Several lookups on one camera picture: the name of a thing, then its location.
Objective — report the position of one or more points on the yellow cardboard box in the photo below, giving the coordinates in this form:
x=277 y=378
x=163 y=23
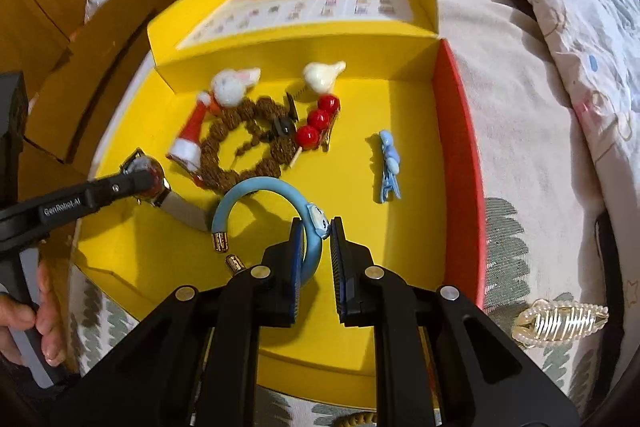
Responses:
x=399 y=76

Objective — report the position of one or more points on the floral duvet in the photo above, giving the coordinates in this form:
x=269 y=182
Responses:
x=595 y=45

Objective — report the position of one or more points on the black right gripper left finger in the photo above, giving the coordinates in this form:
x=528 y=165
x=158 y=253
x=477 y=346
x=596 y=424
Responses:
x=266 y=295

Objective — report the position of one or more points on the silver wristwatch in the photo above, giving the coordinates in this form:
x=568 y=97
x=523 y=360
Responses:
x=160 y=194

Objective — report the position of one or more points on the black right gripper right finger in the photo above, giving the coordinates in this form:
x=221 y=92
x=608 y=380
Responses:
x=368 y=295

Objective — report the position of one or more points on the red candied berry hair clip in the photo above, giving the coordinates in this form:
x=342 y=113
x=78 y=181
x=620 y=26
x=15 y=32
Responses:
x=316 y=133

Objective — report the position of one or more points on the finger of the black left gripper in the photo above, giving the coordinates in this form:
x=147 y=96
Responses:
x=27 y=222

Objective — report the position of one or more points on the white duck hair clip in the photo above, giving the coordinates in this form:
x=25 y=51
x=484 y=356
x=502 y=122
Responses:
x=320 y=77

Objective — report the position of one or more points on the pearl claw hair clip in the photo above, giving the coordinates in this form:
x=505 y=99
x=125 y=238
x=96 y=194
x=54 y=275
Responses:
x=557 y=323

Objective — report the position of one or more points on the blue bow hair clip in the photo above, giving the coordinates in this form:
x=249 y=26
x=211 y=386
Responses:
x=391 y=167

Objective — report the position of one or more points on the person's left hand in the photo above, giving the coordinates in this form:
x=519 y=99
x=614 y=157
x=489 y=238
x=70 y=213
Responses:
x=47 y=320

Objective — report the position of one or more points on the white plush bunny clip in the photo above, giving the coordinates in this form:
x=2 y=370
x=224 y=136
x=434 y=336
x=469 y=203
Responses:
x=229 y=87

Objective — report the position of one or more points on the red santa hat clip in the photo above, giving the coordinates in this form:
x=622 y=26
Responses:
x=186 y=149

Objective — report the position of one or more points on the wooden wardrobe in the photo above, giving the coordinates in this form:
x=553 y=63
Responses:
x=75 y=76

